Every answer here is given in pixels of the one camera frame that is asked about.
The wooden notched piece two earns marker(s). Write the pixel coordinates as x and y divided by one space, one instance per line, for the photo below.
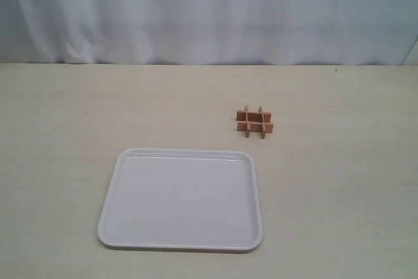
255 127

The wooden notched piece three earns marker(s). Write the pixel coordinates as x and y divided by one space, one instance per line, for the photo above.
248 125

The white plastic tray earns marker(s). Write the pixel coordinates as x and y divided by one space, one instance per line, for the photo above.
182 199

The wooden notched piece four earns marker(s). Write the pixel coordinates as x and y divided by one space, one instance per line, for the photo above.
262 121

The white curtain backdrop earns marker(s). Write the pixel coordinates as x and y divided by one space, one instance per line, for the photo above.
269 32

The wooden notched piece one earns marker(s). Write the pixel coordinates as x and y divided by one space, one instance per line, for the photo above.
241 115

